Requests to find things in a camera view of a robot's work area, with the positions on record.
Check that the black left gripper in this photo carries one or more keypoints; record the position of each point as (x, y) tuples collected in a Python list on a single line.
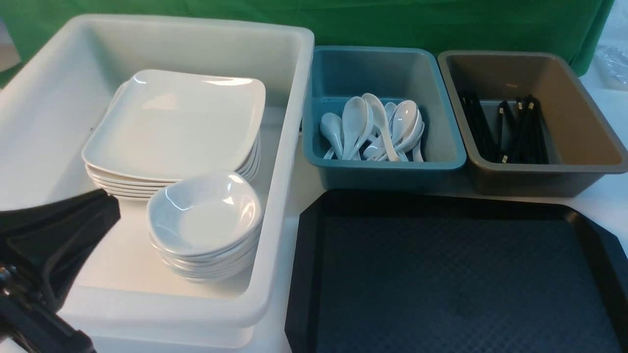
[(43, 249)]

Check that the white square rice plate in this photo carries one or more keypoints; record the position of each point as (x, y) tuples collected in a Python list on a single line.
[(168, 126)]

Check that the white ceramic soup spoon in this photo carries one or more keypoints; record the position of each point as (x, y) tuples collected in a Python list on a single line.
[(381, 123)]

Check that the stack of white square plates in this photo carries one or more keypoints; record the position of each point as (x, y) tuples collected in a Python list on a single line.
[(131, 189)]

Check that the stack of white small bowls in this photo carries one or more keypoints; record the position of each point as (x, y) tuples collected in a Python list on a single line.
[(206, 228)]

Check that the black serving tray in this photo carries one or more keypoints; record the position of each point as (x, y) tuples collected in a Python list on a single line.
[(392, 272)]

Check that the pile of white spoons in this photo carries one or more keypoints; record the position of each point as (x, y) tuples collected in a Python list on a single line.
[(370, 130)]

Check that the teal plastic bin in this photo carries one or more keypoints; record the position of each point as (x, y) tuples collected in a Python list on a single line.
[(340, 73)]

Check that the pile of black chopsticks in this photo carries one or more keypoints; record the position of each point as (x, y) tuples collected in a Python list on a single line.
[(519, 134)]

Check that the brown plastic bin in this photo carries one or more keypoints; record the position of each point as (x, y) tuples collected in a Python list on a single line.
[(582, 147)]

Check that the green cloth backdrop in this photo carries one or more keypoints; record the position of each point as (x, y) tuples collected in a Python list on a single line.
[(568, 28)]

